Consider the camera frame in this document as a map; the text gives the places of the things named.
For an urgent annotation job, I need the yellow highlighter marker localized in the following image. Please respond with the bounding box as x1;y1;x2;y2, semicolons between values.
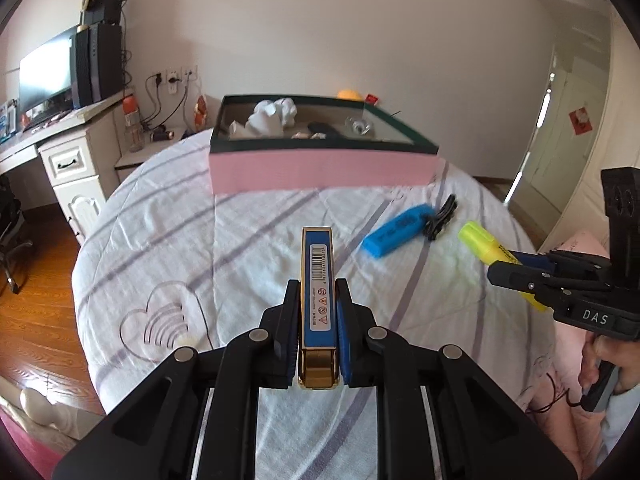
458;221;551;313

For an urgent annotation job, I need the blue highlighter marker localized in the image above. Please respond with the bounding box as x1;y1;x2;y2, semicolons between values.
361;204;435;258

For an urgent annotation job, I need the blue gold cigarette box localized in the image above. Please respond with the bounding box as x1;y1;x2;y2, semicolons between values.
298;226;338;390

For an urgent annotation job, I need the black remote control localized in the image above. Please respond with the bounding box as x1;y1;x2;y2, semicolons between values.
307;122;343;139

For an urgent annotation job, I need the pink green storage box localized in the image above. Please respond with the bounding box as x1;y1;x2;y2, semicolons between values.
208;94;440;195

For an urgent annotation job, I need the white piggy bank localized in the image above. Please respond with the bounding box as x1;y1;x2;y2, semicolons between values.
245;98;297;136

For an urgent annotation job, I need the person's right hand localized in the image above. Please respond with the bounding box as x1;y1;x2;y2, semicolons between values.
578;333;640;394

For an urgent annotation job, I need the black hair clip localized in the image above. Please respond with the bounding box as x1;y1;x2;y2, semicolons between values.
422;194;458;242

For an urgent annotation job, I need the clear glass bottle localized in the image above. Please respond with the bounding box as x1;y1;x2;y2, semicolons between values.
345;116;375;138

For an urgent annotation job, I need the red cartoon storage box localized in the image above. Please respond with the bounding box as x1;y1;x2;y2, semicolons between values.
364;93;380;106

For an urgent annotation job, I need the black office chair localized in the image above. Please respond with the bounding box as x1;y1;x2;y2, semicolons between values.
1;176;32;295

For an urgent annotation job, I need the pink donut block figure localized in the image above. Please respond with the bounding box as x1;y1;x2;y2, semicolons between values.
291;131;326;140

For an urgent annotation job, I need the yellow octopus plush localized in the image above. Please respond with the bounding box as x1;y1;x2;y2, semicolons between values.
337;89;363;101

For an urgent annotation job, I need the white desk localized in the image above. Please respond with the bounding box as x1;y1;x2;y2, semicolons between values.
1;89;134;244

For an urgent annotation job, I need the snack bag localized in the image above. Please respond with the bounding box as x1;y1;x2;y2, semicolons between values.
194;94;208;131

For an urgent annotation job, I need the red-capped plastic bottle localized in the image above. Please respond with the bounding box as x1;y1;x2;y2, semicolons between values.
122;96;144;153

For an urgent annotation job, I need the black computer monitor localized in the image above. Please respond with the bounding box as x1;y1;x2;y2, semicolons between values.
18;27;76;130

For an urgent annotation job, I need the black computer tower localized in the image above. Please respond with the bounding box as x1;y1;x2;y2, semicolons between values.
70;23;124;108

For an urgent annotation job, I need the black speaker with red item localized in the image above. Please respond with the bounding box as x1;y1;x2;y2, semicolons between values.
80;0;122;27

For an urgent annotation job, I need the white wall power outlet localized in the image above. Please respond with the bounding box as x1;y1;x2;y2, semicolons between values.
151;65;198;96

